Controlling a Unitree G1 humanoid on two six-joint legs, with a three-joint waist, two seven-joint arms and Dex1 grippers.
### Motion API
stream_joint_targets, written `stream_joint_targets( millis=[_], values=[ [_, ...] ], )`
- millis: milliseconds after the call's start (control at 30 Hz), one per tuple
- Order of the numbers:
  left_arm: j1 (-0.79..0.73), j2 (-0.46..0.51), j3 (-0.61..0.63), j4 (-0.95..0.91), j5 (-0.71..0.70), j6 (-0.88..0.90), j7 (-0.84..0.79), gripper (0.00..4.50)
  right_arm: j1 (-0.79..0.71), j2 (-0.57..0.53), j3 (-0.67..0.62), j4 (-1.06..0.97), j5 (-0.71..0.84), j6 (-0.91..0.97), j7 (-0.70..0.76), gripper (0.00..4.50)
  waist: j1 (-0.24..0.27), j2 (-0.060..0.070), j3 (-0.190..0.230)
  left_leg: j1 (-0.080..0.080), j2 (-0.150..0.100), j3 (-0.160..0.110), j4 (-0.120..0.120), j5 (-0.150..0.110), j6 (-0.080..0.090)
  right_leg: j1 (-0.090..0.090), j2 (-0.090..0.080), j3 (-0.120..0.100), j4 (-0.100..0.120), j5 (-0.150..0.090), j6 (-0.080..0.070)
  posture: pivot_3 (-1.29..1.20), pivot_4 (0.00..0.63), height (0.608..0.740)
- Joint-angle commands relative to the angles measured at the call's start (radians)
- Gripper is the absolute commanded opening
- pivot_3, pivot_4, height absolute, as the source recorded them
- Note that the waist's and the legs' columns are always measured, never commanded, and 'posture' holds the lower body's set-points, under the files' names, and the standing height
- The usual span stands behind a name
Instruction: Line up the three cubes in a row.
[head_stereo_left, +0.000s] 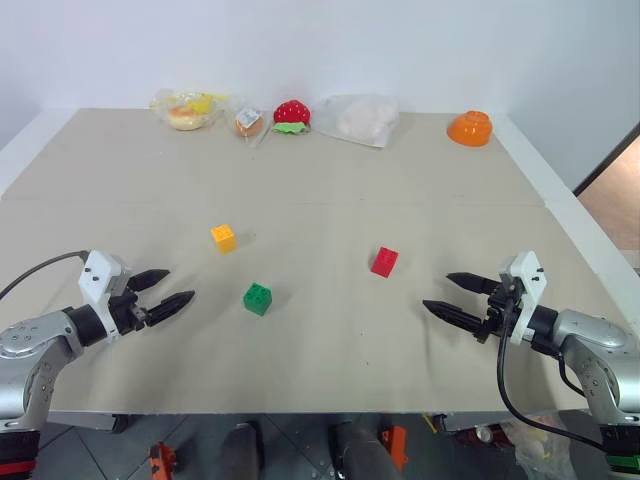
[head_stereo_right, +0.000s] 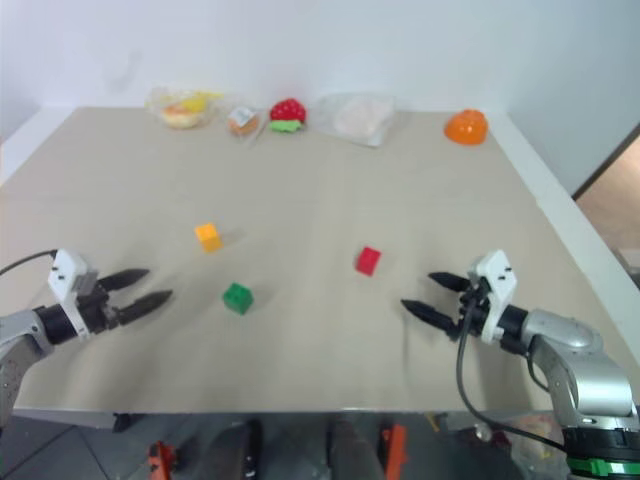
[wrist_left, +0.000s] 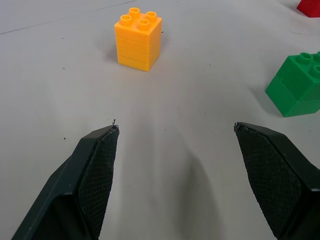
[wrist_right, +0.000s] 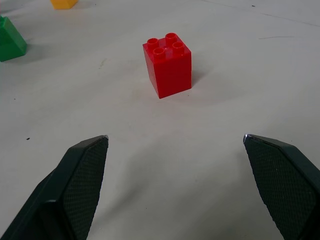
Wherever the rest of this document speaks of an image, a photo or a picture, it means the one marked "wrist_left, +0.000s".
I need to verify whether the red toy brick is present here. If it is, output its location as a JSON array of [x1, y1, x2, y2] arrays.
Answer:
[[296, 0, 320, 19]]

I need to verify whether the yellow toy brick stack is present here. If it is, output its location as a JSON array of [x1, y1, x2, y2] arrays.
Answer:
[[114, 7, 163, 73]]

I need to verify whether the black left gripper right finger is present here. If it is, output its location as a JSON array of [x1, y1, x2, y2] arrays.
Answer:
[[233, 121, 320, 240]]

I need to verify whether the green toy brick stack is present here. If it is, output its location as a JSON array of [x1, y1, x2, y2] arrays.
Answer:
[[264, 51, 320, 118]]

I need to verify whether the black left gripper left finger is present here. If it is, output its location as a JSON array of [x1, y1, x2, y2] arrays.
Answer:
[[11, 124, 120, 240]]

